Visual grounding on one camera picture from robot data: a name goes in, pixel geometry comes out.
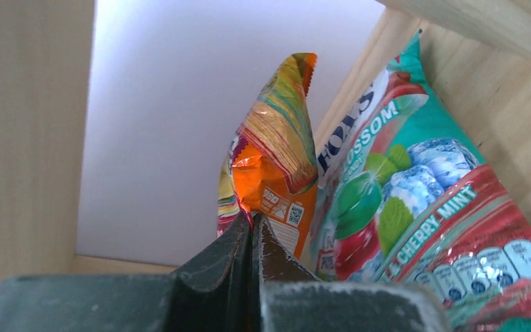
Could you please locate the right candy bag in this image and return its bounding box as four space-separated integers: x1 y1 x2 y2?
310 35 531 331

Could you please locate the orange snack packet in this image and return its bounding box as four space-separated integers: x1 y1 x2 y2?
217 53 319 259

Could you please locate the wooden shelf unit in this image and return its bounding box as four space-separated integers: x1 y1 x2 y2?
0 1 531 283

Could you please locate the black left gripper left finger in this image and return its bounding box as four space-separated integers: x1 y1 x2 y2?
0 214 251 331

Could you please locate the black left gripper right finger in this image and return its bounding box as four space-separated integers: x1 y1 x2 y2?
252 214 451 331

